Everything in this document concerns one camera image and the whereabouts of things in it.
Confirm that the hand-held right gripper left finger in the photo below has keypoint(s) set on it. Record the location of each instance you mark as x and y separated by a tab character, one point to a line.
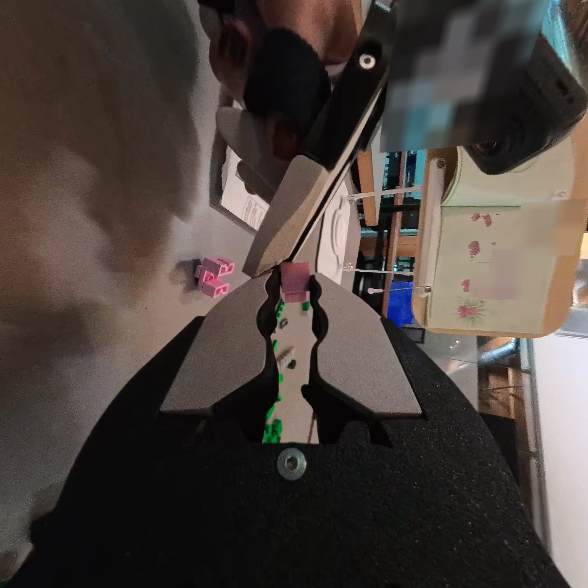
216	358

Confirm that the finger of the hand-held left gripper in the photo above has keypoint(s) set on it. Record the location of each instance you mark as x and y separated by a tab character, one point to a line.
321	211
289	211

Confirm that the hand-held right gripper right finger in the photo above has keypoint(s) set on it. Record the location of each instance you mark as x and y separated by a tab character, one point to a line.
367	363

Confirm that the pink brick pig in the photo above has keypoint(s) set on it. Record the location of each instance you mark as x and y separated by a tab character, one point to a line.
294	280

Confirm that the pink studded brick piece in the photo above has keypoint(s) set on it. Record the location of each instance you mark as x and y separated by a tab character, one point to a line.
215	287

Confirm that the grey desk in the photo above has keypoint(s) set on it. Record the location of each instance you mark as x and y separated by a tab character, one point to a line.
138	321

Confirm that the person's left hand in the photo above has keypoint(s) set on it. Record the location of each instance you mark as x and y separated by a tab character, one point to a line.
312	23

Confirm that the white tray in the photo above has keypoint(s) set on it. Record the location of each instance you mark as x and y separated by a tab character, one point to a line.
344	248

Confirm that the white printed paper sheet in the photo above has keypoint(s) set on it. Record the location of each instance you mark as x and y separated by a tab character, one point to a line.
243	202

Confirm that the white stand rod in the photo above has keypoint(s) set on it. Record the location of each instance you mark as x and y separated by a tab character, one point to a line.
381	271
386	195

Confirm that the grey long studded plate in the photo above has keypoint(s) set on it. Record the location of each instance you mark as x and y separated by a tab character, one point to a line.
285	357

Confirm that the long green plate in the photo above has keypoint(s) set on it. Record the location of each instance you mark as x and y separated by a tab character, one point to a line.
278	312

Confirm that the pile of green bricks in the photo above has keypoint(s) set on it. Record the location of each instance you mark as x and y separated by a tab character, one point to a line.
273	432

